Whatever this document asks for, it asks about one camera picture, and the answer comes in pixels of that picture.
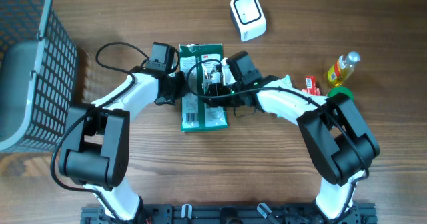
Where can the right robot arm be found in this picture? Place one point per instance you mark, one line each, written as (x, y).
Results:
(339, 141)

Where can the green white wipes packet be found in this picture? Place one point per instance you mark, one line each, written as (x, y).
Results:
(201, 62)

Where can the red stick sachet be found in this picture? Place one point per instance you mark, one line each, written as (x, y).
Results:
(311, 85)

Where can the clear teal small packet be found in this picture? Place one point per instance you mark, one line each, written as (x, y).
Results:
(287, 81)

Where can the green lid jar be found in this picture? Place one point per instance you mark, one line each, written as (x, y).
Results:
(340, 89)

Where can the small orange white box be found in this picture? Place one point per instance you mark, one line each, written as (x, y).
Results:
(305, 90)

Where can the grey plastic mesh basket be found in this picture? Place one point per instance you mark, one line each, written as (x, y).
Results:
(39, 65)

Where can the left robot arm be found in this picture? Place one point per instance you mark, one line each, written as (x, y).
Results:
(92, 156)

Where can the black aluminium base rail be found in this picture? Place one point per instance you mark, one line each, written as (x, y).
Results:
(290, 213)

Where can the yellow dish soap bottle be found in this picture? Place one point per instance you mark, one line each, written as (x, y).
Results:
(341, 70)

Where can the white barcode scanner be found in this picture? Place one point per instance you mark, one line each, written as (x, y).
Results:
(248, 18)

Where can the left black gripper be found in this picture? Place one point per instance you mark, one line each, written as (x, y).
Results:
(181, 78)

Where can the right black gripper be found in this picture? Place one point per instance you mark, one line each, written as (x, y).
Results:
(220, 101)

